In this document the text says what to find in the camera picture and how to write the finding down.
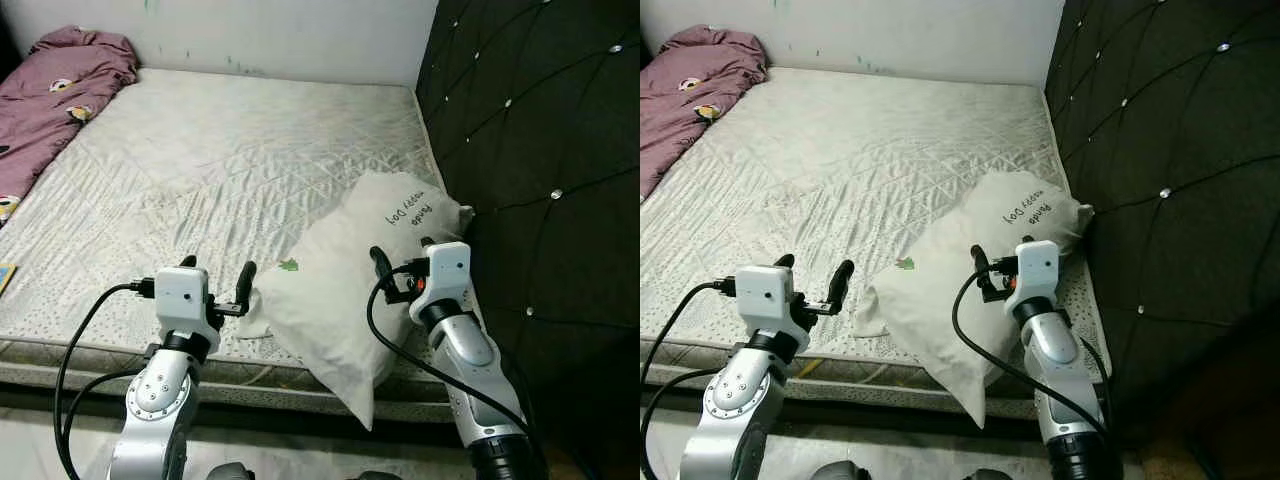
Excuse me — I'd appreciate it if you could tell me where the white pillow with tree print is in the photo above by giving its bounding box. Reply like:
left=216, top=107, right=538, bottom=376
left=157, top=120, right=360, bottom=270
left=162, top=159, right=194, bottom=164
left=859, top=169, right=1095, bottom=430
left=244, top=171, right=477, bottom=432

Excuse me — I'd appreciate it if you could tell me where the white quilted mattress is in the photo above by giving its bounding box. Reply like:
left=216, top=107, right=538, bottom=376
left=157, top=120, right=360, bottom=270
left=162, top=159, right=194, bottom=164
left=0, top=67, right=473, bottom=423
left=640, top=67, right=1113, bottom=423

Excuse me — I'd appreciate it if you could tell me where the black tufted headboard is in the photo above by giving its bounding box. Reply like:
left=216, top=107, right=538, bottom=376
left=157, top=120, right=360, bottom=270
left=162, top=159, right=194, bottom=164
left=1044, top=0, right=1280, bottom=443
left=414, top=0, right=641, bottom=473

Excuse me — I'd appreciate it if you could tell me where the purple quilt with duck print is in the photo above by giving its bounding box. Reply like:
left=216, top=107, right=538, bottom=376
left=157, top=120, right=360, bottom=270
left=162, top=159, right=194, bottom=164
left=0, top=25, right=142, bottom=227
left=640, top=25, right=770, bottom=202

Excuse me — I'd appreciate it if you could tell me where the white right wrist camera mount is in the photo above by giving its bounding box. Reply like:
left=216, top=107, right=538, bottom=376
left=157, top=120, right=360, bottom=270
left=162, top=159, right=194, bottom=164
left=408, top=241, right=473, bottom=327
left=1005, top=240, right=1062, bottom=320

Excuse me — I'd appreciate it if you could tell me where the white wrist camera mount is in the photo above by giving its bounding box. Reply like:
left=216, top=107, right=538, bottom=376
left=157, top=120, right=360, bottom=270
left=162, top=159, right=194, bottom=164
left=1005, top=240, right=1062, bottom=320
left=735, top=265, right=810, bottom=352
left=408, top=241, right=473, bottom=327
left=153, top=266, right=224, bottom=352

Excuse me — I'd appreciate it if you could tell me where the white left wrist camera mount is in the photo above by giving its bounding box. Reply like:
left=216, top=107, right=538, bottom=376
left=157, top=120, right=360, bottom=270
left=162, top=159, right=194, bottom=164
left=735, top=265, right=810, bottom=352
left=153, top=266, right=224, bottom=352

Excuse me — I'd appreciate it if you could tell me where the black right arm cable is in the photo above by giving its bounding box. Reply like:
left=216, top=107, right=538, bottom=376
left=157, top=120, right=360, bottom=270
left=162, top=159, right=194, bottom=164
left=949, top=266, right=1113, bottom=443
left=365, top=264, right=533, bottom=443

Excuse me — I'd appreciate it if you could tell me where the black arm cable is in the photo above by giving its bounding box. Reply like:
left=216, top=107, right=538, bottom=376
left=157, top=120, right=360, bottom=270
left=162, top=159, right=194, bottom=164
left=949, top=266, right=1113, bottom=443
left=640, top=281, right=740, bottom=480
left=54, top=281, right=157, bottom=480
left=365, top=264, right=533, bottom=443

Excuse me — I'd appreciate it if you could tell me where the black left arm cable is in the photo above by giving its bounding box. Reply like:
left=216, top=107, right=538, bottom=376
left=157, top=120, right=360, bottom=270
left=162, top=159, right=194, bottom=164
left=54, top=281, right=157, bottom=480
left=640, top=281, right=740, bottom=480

